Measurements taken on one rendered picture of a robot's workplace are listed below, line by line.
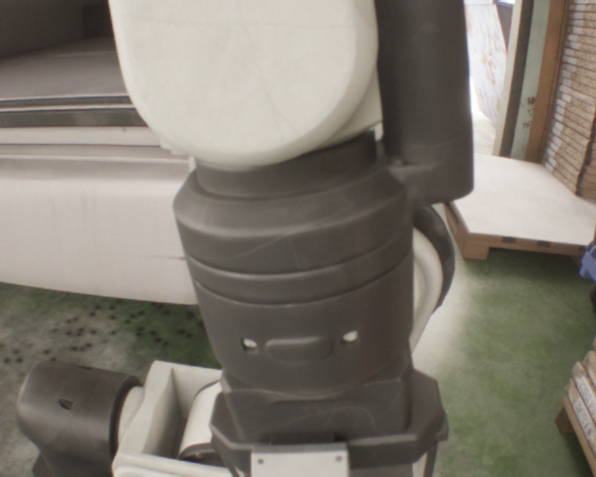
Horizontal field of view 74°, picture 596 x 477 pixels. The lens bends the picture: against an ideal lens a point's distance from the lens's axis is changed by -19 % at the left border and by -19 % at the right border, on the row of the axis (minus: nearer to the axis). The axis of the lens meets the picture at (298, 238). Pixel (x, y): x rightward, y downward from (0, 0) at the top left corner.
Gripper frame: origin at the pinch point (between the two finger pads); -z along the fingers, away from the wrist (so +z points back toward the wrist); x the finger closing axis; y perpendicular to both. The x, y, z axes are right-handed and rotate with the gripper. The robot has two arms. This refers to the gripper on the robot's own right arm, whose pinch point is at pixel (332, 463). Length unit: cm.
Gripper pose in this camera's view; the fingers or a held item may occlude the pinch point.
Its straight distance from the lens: 28.9
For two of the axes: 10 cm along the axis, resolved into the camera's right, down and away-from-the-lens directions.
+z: -1.3, -8.8, -4.5
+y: 0.6, -4.6, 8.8
